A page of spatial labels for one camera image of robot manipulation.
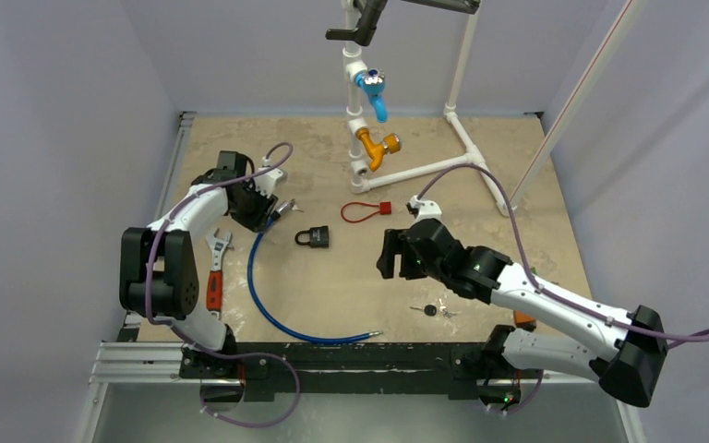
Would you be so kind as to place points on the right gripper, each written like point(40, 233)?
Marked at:
point(404, 252)

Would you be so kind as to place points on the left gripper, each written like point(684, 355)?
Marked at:
point(265, 205)

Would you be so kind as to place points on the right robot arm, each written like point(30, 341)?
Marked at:
point(621, 350)

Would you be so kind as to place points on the key bunch with black fob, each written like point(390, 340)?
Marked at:
point(437, 309)

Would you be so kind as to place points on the black padlock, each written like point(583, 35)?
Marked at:
point(314, 237)

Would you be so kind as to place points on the orange faucet valve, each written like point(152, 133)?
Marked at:
point(377, 150)

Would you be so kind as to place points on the orange tool at right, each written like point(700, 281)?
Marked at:
point(523, 321)

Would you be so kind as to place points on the blue faucet valve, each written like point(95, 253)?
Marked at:
point(373, 82)

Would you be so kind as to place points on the white diagonal pole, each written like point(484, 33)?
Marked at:
point(616, 33)

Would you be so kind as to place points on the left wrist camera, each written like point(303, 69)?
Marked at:
point(270, 177)

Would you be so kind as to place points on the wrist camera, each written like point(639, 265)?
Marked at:
point(270, 177)
point(423, 209)

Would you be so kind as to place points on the red cable seal lock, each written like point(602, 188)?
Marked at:
point(354, 212)

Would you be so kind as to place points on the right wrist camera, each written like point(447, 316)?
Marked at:
point(423, 209)

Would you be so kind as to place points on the red handled adjustable wrench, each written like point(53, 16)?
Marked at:
point(219, 244)

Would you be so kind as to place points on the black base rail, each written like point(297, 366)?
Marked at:
point(460, 371)

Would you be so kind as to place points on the white PVC pipe frame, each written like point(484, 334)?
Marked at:
point(444, 135)

